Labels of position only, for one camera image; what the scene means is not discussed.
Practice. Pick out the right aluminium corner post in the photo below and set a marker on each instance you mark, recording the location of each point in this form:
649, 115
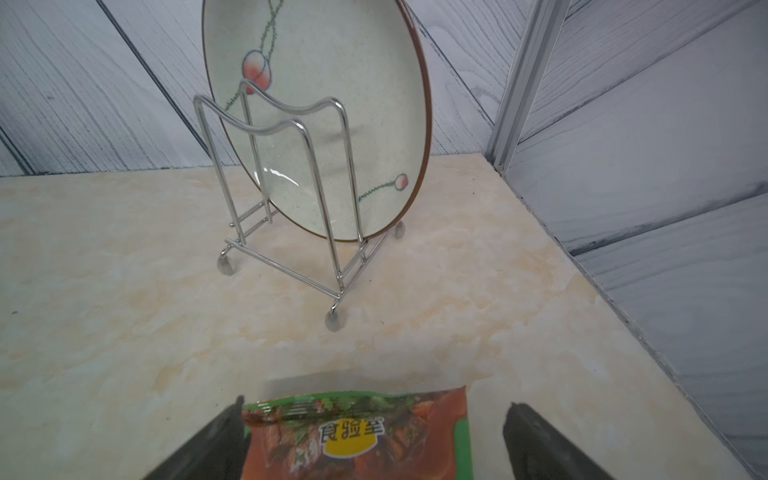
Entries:
545, 21

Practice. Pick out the white ceramic plate red flowers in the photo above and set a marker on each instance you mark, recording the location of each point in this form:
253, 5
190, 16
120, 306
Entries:
364, 53

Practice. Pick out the chrome wire plate rack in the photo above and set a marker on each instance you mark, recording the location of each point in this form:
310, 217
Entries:
301, 160

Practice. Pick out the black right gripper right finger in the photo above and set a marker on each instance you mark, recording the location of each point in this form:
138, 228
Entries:
537, 450

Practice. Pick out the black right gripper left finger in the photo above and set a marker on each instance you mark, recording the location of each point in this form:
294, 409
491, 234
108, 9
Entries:
218, 451

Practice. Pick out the green red snack bag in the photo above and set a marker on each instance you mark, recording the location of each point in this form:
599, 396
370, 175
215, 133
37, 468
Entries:
360, 435

